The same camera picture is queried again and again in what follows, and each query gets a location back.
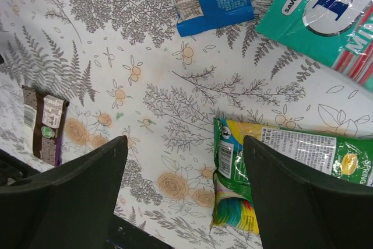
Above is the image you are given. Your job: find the floral table mat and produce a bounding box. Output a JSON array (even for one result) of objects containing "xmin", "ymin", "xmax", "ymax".
[{"xmin": 1, "ymin": 0, "xmax": 372, "ymax": 248}]

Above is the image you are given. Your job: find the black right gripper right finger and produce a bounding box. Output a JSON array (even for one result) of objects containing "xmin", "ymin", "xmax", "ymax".
[{"xmin": 243, "ymin": 136, "xmax": 372, "ymax": 248}]

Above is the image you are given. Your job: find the brown chocolate bar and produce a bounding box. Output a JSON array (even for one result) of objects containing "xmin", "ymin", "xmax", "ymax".
[{"xmin": 22, "ymin": 86, "xmax": 69, "ymax": 167}]

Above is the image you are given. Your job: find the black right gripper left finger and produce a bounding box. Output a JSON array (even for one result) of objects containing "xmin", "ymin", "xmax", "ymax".
[{"xmin": 1, "ymin": 136, "xmax": 128, "ymax": 248}]

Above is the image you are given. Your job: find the green Spring candy bag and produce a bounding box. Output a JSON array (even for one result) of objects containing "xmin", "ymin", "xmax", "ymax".
[{"xmin": 212, "ymin": 117, "xmax": 372, "ymax": 234}]

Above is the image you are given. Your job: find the teal Fox's candy bag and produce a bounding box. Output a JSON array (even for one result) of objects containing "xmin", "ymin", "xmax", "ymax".
[{"xmin": 256, "ymin": 0, "xmax": 372, "ymax": 90}]

